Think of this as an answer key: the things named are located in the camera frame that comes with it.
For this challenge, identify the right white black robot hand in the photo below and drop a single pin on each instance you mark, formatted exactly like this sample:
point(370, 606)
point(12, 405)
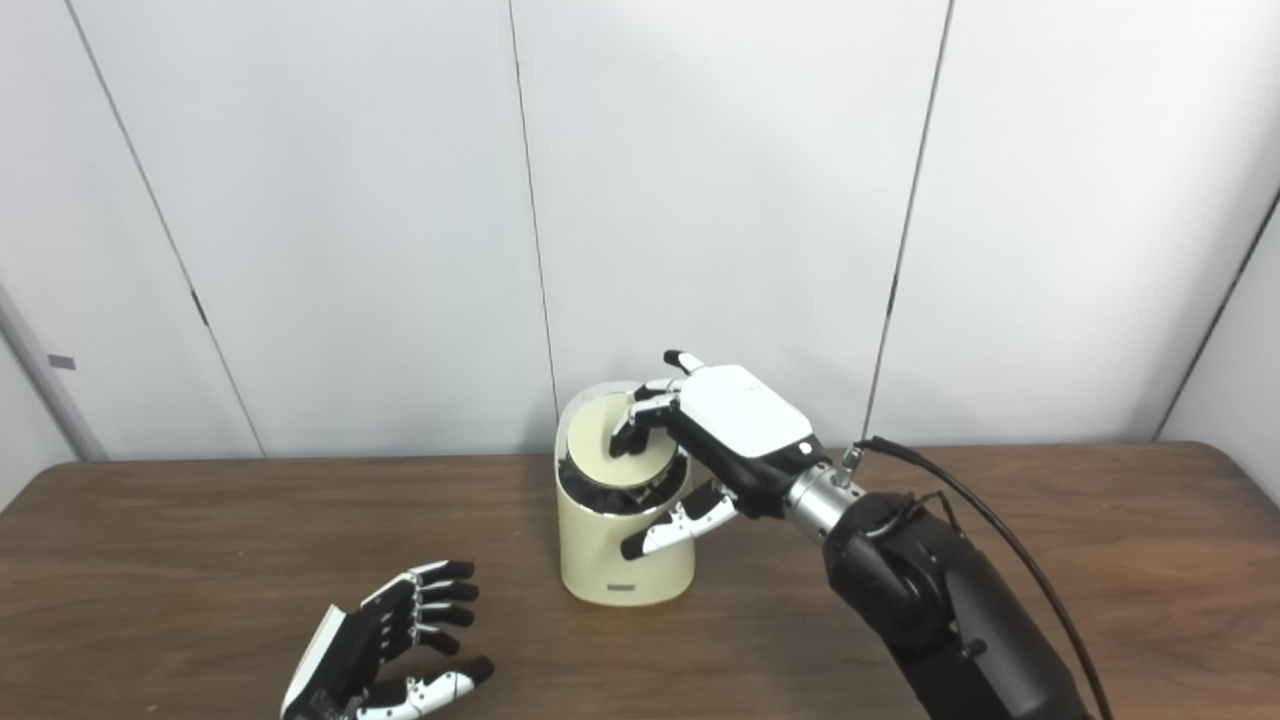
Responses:
point(745, 415)

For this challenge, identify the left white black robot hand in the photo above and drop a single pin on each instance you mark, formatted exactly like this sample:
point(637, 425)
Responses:
point(350, 650)

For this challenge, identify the round cream bin lid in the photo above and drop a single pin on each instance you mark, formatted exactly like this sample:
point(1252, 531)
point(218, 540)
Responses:
point(595, 440)

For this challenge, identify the black bin liner bag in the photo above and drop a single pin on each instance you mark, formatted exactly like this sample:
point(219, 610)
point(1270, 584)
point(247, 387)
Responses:
point(605, 497)

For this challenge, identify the cream-colored cylindrical bin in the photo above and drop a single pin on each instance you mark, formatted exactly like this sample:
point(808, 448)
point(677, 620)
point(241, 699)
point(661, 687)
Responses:
point(610, 555)

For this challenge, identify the gray wall corner strip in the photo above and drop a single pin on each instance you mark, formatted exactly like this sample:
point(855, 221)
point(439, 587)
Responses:
point(45, 390)

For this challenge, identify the small gray wall tag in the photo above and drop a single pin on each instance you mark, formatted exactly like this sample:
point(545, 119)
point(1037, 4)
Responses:
point(61, 362)

